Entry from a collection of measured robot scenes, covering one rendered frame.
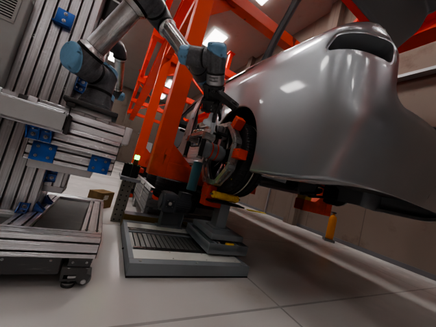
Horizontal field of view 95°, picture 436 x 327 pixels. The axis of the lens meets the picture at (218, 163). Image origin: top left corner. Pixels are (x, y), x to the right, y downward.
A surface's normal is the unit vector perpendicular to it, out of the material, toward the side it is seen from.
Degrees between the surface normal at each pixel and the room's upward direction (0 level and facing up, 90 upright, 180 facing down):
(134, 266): 90
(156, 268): 90
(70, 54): 97
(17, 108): 90
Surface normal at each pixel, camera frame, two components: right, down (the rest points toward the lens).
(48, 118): 0.48, 0.05
